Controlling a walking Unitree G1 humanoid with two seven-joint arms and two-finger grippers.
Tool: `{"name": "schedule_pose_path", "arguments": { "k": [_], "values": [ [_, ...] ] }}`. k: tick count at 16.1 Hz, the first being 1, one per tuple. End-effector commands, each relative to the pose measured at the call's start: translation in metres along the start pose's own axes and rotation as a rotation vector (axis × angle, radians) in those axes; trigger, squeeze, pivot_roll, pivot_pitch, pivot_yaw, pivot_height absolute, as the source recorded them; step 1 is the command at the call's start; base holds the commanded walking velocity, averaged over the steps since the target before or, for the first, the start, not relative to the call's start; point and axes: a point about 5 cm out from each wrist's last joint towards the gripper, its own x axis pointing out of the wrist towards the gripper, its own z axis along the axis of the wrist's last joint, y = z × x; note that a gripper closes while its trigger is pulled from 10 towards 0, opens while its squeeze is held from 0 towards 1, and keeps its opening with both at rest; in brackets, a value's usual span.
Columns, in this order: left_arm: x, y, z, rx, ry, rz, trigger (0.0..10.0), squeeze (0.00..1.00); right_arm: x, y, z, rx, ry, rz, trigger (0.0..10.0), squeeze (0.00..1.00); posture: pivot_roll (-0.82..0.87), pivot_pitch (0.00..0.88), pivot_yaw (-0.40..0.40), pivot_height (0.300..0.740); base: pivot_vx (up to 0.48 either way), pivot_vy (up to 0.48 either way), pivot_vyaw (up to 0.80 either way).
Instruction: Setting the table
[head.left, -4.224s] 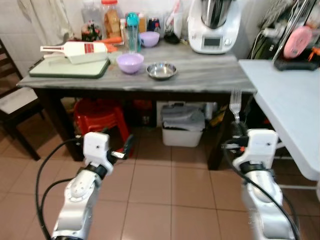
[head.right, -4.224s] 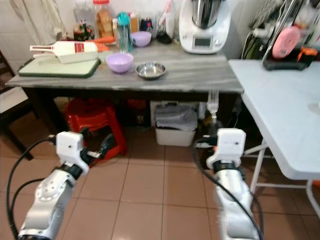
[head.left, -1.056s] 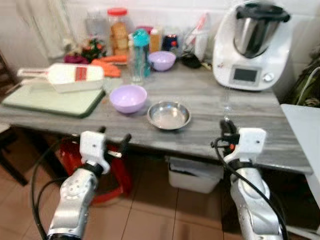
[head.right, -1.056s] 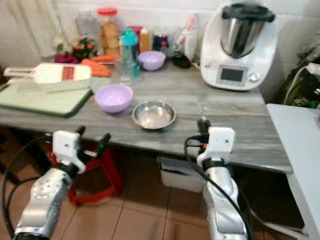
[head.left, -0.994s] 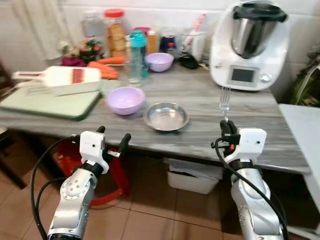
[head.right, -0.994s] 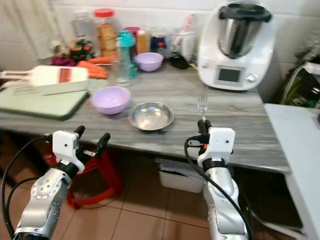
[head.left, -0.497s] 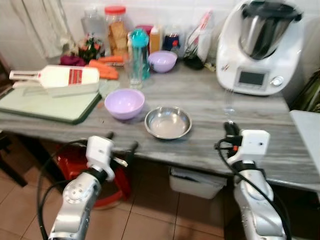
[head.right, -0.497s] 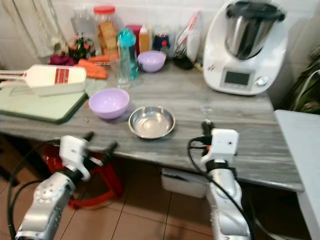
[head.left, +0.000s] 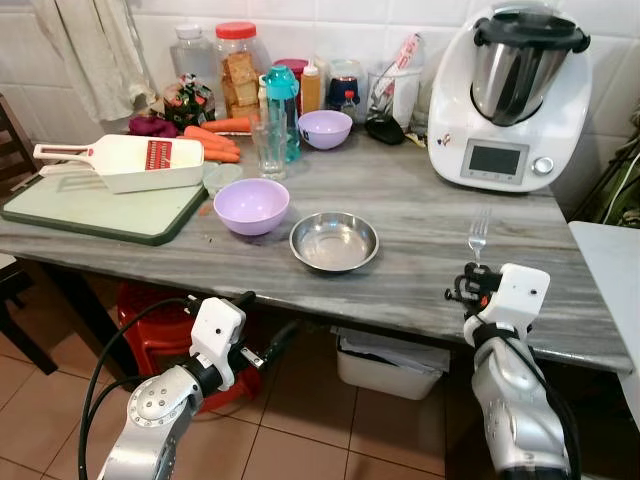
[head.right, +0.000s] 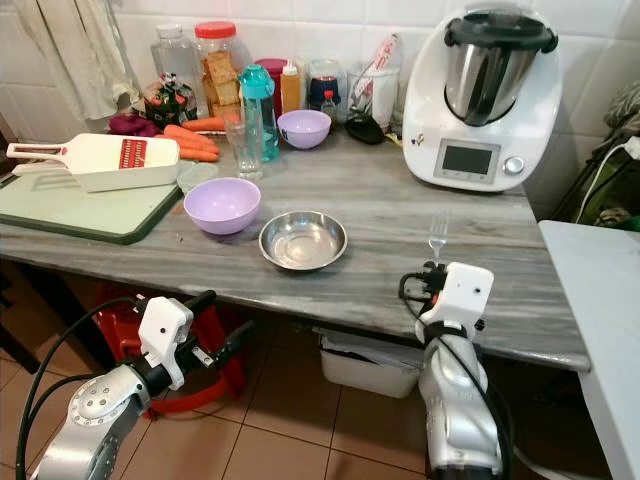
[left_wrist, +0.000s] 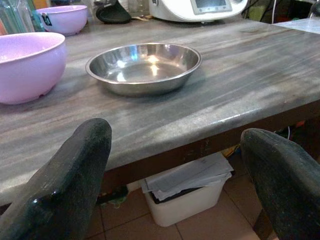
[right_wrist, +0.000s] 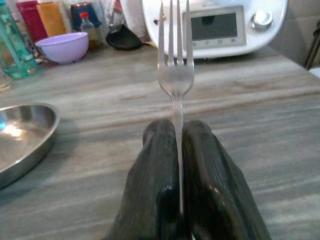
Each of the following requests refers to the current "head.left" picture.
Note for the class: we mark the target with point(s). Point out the green bag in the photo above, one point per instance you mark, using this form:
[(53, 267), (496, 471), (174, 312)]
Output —
[(620, 190)]

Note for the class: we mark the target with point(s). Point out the large lilac plastic bowl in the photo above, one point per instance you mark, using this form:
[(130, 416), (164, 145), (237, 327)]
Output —
[(250, 205)]

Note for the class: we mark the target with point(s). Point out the teal water bottle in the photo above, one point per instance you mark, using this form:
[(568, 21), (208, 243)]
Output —
[(281, 90)]

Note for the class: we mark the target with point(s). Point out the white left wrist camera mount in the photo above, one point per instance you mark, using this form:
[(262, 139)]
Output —
[(215, 330)]

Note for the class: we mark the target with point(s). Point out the clear white-capped plastic bottle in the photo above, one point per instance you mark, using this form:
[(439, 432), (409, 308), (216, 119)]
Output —
[(192, 55)]

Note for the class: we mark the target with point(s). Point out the white mandoline slicer box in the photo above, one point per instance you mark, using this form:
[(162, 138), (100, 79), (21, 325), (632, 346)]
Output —
[(120, 160)]

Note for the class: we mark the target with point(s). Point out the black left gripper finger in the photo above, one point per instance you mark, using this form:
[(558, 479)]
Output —
[(245, 299), (280, 342)]

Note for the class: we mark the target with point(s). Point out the small lilac plastic bowl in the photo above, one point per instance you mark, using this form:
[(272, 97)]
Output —
[(325, 130)]

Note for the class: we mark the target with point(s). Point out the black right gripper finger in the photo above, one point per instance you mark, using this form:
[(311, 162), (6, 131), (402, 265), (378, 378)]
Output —
[(486, 271), (467, 271)]

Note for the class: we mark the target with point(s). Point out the silver metal fork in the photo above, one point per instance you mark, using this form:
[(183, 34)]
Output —
[(479, 240)]

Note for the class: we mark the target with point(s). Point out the red plastic stool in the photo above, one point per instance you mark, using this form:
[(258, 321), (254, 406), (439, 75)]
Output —
[(150, 330)]

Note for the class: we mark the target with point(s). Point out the orange sauce squeeze bottle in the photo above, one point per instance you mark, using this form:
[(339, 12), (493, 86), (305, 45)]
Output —
[(311, 92)]

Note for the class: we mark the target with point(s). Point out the green-rimmed white cutting board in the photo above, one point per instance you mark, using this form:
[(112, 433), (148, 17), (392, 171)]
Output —
[(90, 210)]

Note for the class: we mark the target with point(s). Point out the dark patterned snack bag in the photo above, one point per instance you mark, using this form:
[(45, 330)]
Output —
[(188, 100)]

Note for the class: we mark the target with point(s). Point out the dark blue jar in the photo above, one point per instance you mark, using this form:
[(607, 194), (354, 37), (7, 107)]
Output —
[(345, 80)]

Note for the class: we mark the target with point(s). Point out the pale hanging towel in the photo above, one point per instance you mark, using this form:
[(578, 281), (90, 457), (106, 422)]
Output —
[(95, 55)]

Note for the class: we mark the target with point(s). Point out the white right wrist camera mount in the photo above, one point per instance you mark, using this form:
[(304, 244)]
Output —
[(520, 290)]

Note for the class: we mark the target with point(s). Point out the red-lidded jar of crackers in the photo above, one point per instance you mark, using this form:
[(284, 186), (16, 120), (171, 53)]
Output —
[(240, 75)]

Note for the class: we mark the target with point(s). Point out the pink-lidded jar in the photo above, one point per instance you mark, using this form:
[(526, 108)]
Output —
[(293, 66)]

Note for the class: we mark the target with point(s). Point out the small white bottle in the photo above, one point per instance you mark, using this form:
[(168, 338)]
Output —
[(262, 95)]

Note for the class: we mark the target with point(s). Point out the black pouch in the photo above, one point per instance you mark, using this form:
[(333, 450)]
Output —
[(385, 130)]

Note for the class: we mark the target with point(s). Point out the small red-capped bottle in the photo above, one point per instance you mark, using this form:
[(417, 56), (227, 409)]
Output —
[(349, 105)]

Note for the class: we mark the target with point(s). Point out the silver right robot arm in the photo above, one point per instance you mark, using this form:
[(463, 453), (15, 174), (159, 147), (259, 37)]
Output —
[(520, 410)]

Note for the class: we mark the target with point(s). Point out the shallow stainless steel bowl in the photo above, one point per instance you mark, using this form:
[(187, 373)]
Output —
[(335, 242)]

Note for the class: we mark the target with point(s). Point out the white kitchen cooking machine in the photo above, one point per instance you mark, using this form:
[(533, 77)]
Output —
[(500, 155)]

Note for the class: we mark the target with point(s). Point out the white appliance top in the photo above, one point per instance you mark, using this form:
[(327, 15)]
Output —
[(610, 280)]

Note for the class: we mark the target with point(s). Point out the clear drinking glass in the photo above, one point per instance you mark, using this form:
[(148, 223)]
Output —
[(268, 150)]

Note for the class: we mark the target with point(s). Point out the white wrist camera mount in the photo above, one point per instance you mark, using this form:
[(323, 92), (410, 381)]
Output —
[(215, 330), (520, 290)]

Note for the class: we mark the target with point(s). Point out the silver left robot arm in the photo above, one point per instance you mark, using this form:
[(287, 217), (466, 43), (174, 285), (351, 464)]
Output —
[(150, 420)]

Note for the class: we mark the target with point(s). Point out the dark wooden chair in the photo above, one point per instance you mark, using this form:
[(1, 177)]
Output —
[(12, 150)]

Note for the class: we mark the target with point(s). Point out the white plastic bin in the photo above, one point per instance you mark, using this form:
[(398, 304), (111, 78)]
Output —
[(390, 370)]

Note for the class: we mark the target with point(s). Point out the dark purple leafy vegetable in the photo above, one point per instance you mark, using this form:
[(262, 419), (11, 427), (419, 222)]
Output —
[(152, 126)]

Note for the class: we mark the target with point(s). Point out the small clear lidded container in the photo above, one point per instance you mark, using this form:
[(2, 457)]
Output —
[(220, 178)]

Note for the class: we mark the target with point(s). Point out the clear plastic utensil jug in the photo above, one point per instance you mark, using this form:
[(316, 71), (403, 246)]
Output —
[(405, 95)]

